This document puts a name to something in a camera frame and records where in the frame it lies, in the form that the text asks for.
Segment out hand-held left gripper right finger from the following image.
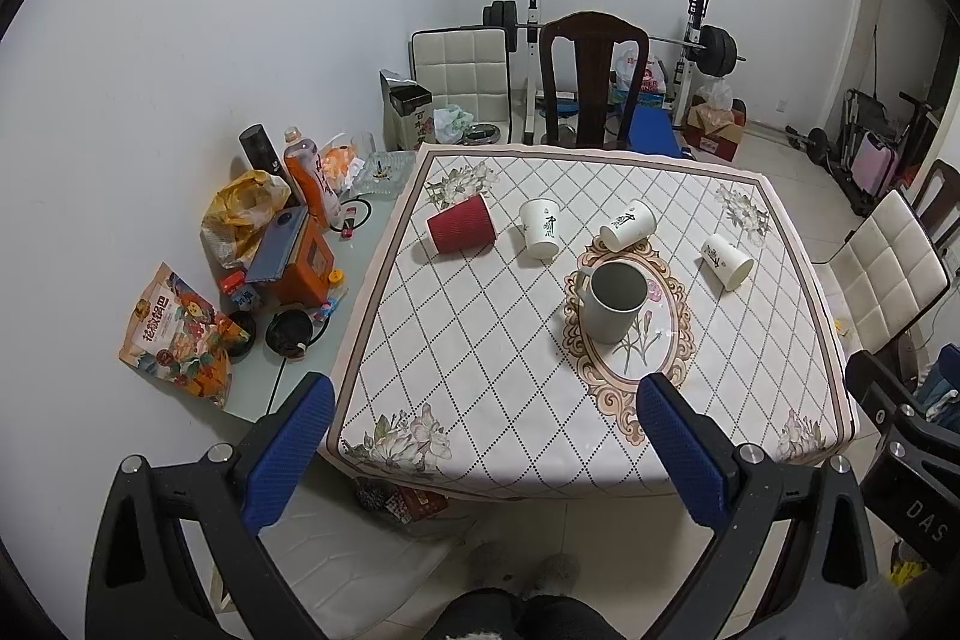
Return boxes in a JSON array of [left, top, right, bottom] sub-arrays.
[[636, 372, 882, 640]]

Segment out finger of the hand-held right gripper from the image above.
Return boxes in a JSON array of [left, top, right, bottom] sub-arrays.
[[844, 350, 935, 432]]

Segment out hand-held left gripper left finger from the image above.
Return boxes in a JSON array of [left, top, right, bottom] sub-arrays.
[[85, 372, 336, 640]]

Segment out white printed paper cup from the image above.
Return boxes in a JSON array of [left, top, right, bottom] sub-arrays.
[[519, 197, 565, 259], [598, 199, 658, 253], [700, 233, 755, 292]]

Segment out red ribbed paper cup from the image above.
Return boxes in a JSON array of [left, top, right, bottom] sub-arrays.
[[426, 193, 499, 256]]

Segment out yellow crumpled wrapper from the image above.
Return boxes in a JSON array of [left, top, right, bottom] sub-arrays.
[[889, 557, 929, 590]]

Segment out blue cloth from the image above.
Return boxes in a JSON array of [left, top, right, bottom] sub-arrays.
[[919, 344, 960, 422]]

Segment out cream padded chair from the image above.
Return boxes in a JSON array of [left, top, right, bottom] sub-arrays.
[[823, 188, 952, 357], [409, 26, 512, 145]]

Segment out black round lidded pot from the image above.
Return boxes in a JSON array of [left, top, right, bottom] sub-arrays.
[[268, 308, 314, 357]]

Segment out black round bowl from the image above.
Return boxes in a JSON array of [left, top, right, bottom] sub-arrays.
[[228, 310, 258, 362]]

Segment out red printed box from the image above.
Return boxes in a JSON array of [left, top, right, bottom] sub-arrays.
[[390, 486, 451, 522]]

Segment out grey ceramic mug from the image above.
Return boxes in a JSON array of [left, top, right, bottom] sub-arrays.
[[574, 260, 649, 345]]

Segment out orange snack bag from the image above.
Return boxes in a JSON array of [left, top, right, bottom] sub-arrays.
[[118, 262, 252, 408]]

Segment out grey fuzzy slipper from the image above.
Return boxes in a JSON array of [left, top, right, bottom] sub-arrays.
[[529, 554, 582, 600], [469, 541, 522, 592]]

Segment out orange cardboard box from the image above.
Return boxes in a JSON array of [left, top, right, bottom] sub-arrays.
[[262, 226, 336, 305]]

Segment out pale glass side table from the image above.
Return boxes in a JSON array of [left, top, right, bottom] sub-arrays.
[[225, 149, 421, 425]]

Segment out grey-blue tablet case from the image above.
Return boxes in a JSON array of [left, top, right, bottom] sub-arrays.
[[246, 206, 310, 283]]

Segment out dark wooden chair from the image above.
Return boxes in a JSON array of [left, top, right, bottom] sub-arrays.
[[538, 11, 650, 151], [910, 158, 960, 253]]

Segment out pink suitcase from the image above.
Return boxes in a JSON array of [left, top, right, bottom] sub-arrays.
[[855, 131, 899, 199]]

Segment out floral diamond pattern tablecloth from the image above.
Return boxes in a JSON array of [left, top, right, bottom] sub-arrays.
[[319, 141, 862, 504]]

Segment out person's dark trouser legs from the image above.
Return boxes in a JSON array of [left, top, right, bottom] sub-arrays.
[[435, 589, 610, 640]]

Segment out black dumbbell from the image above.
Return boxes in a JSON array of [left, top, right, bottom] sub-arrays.
[[785, 124, 830, 166]]

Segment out black kick scooter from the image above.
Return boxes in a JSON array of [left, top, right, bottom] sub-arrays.
[[896, 91, 940, 193]]

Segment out yellow plastic bag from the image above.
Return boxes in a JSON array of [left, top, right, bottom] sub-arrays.
[[201, 170, 292, 270]]

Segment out black folding cart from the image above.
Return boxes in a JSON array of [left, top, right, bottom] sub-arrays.
[[835, 88, 902, 215]]

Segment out orange drink bottle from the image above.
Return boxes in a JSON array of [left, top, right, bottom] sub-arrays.
[[283, 127, 332, 229]]

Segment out orange and white plastic bag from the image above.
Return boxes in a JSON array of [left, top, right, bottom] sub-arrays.
[[321, 143, 367, 196]]

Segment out clear glass ashtray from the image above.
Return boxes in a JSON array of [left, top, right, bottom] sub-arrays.
[[352, 152, 416, 201]]

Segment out red and brown cardboard box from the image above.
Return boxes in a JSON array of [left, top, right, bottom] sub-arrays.
[[683, 101, 748, 163]]

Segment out black cylinder flask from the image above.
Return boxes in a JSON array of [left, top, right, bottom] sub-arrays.
[[239, 123, 283, 176]]

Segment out blue weight bench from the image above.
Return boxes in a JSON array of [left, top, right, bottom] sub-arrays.
[[628, 106, 695, 158]]

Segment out dark printed cardboard box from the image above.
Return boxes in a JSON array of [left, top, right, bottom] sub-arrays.
[[379, 69, 437, 153]]

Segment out black barbell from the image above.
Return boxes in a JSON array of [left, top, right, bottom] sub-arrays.
[[482, 0, 748, 76]]

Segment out white and green plastic bag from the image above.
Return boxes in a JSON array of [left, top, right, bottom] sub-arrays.
[[433, 104, 476, 145]]

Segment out white and red plastic bag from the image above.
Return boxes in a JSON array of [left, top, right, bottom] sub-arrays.
[[611, 47, 668, 98]]

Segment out white barbell rack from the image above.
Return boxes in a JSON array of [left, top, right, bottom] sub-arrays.
[[517, 0, 714, 145]]

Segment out black cable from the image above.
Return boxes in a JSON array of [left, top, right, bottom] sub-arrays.
[[339, 197, 377, 233]]

